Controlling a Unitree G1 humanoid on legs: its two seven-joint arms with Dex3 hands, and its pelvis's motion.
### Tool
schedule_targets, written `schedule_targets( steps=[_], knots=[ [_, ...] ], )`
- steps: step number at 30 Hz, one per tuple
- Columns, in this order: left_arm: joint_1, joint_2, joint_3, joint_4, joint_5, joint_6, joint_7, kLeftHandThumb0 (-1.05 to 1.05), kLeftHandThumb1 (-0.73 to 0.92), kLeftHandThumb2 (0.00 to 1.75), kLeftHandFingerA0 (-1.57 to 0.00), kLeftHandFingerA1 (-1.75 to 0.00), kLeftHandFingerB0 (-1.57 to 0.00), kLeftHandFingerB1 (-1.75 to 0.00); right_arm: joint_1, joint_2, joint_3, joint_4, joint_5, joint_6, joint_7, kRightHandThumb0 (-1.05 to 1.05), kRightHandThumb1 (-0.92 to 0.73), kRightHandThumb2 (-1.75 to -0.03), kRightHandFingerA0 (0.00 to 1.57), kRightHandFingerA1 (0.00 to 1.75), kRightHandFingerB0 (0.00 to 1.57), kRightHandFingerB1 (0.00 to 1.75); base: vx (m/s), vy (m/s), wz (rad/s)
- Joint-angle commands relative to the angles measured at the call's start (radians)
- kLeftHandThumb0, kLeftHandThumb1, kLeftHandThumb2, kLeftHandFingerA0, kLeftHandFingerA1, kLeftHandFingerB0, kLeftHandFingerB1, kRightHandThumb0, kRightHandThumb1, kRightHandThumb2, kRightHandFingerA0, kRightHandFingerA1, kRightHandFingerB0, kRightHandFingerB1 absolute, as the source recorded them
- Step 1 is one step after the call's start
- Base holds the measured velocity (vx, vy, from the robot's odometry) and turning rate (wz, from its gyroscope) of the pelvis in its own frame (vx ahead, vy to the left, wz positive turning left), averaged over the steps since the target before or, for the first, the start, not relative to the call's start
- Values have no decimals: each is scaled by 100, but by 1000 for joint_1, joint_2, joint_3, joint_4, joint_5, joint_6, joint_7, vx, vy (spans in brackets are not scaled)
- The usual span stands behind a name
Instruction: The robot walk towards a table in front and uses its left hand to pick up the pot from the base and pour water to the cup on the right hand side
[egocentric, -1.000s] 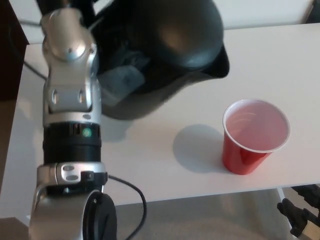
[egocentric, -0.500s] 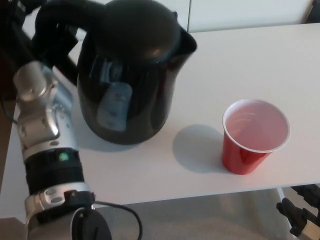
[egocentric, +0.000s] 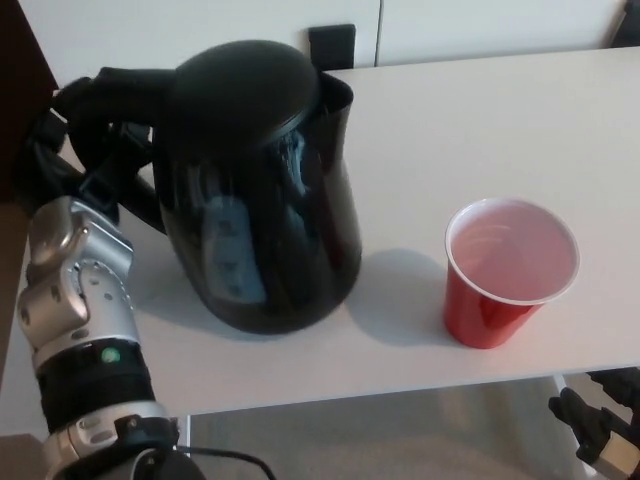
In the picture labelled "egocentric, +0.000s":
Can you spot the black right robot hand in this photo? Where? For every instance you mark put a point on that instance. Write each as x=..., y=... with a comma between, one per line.
x=585, y=420

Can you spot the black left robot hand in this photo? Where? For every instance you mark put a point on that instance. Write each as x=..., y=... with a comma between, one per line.
x=47, y=150

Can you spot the black electric kettle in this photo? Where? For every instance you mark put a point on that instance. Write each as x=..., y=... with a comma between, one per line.
x=260, y=200

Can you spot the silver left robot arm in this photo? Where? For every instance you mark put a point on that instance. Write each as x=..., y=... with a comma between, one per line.
x=85, y=300

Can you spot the red plastic cup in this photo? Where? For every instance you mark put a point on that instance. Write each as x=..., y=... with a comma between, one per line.
x=480, y=320

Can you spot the dark brown wooden panel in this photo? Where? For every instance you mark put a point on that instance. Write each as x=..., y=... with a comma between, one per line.
x=20, y=100

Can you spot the white table leg frame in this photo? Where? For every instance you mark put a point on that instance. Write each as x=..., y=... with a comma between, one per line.
x=190, y=430
x=564, y=387

